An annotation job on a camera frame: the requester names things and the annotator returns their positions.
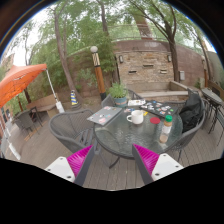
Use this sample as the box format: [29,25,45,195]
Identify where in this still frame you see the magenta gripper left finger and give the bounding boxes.
[46,145,94,186]

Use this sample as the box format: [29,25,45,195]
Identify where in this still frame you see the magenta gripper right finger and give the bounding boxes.
[132,144,183,185]

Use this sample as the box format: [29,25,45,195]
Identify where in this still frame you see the grey mesh chair left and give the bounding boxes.
[49,109,97,153]

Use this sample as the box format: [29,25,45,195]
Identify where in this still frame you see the grey mesh chair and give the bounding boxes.
[49,109,97,153]
[168,90,206,157]

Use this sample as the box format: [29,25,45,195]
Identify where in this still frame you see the round glass patio table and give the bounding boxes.
[94,108,183,168]

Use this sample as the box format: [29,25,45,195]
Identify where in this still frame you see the red round coaster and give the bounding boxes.
[150,117,160,124]

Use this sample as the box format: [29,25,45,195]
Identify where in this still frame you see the clear bottle green cap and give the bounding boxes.
[159,115,173,143]

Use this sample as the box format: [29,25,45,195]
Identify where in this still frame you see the white ceramic mug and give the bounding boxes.
[126,110,144,125]

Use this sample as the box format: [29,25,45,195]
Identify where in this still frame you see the black laptop with stickers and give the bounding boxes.
[140,100,178,117]

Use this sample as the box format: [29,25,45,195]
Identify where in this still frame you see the grey laptop with stickers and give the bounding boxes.
[87,106,122,125]

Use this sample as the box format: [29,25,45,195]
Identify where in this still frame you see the black backpack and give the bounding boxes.
[179,93,203,133]

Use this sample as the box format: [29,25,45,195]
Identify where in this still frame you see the yellow blue striped cone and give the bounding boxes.
[70,90,78,106]

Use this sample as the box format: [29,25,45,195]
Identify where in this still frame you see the white booklet on table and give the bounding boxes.
[128,99,146,106]

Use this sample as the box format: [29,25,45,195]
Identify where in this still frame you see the grey chair far left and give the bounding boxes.
[15,110,42,132]

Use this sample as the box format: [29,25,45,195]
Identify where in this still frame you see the grey mesh chair right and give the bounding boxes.
[168,90,206,157]

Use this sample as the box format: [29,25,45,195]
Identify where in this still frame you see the potted green plant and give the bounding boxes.
[109,83,128,108]

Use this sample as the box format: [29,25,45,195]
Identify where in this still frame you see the dark side table right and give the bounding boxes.
[202,88,223,130]

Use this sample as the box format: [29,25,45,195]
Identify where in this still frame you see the orange canopy tent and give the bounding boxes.
[0,64,47,108]

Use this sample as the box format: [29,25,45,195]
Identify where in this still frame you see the striped wooden lamp post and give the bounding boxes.
[90,46,106,101]

